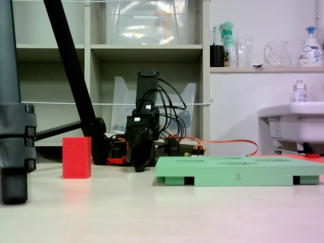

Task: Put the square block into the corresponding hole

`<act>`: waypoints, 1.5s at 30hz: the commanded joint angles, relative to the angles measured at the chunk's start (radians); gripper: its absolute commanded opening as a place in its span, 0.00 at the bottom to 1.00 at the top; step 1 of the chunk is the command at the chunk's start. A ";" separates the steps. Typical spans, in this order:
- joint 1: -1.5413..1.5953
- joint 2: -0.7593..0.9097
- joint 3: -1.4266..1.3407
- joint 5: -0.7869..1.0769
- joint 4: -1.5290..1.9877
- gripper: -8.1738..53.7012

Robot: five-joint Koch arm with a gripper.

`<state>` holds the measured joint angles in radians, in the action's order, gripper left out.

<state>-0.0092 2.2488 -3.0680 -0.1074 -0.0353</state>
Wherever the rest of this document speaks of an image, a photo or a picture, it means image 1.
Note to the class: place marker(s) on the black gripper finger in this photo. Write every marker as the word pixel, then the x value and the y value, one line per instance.
pixel 141 154
pixel 152 154

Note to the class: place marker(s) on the red square block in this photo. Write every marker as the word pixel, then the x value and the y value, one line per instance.
pixel 76 158

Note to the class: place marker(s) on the green shape-hole board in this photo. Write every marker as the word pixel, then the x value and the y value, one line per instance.
pixel 227 174

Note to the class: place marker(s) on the red base clamp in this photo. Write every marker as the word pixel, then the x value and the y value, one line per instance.
pixel 117 160

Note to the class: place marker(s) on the clear plastic file holder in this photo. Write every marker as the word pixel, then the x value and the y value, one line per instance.
pixel 121 106

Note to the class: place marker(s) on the black tripod brace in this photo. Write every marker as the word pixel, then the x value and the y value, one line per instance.
pixel 58 130

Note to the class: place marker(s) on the beige shelf unit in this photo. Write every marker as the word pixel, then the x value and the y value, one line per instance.
pixel 87 63

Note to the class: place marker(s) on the clear plastic storage box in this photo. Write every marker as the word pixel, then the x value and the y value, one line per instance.
pixel 131 25

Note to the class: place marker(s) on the black cup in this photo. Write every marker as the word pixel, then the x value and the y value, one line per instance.
pixel 217 57

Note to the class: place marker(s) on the green spray bottle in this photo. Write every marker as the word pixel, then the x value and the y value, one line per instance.
pixel 228 48

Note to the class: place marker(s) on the blue toothbrush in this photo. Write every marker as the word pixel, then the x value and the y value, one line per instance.
pixel 214 34

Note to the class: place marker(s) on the glass beaker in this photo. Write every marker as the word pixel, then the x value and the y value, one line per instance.
pixel 245 53

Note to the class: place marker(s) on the dark grey tripod leg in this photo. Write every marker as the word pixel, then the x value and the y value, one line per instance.
pixel 10 76

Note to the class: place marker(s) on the white sink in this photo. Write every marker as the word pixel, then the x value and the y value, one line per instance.
pixel 298 121

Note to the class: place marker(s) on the glass pitcher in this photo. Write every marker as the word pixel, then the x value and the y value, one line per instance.
pixel 278 54

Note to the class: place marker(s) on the small clear bottle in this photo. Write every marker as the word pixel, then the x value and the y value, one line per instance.
pixel 300 93

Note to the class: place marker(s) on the white pump soap bottle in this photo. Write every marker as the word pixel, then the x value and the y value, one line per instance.
pixel 310 51

